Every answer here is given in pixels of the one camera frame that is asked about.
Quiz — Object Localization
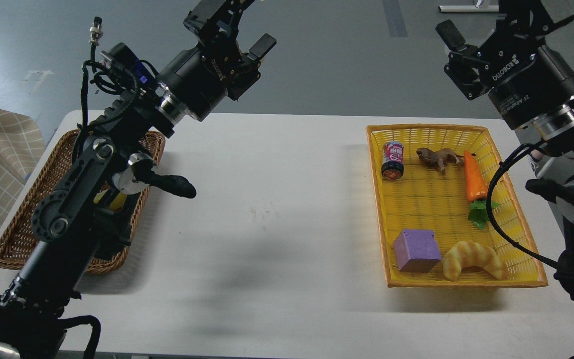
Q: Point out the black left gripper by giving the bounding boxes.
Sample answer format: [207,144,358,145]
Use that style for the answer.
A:
[156,0,277,123]

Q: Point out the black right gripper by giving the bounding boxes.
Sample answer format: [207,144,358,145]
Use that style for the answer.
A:
[435,0,574,130]

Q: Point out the yellow tape roll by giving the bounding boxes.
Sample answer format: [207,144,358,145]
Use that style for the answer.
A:
[93,188,127,213]

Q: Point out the brown wicker basket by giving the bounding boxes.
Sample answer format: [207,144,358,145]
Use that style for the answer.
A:
[0,130,166,274]

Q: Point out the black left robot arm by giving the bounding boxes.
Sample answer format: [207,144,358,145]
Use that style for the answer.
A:
[0,0,276,359]

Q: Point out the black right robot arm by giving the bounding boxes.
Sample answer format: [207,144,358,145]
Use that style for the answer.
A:
[435,0,574,300]

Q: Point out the brown toy animal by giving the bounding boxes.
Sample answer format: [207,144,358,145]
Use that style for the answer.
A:
[416,148,464,175]

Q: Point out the yellow plastic basket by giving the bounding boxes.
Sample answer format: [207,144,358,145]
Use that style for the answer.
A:
[366,123,548,288]

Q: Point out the small soda can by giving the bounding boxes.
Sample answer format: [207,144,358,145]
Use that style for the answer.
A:
[381,141,405,181]

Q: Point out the orange toy carrot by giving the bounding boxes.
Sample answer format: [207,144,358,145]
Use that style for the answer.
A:
[464,151,488,230]

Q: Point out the toy croissant bread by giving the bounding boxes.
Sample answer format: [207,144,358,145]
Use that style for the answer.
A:
[442,241,509,281]

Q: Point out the purple cube block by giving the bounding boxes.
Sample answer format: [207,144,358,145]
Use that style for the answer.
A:
[393,228,442,273]

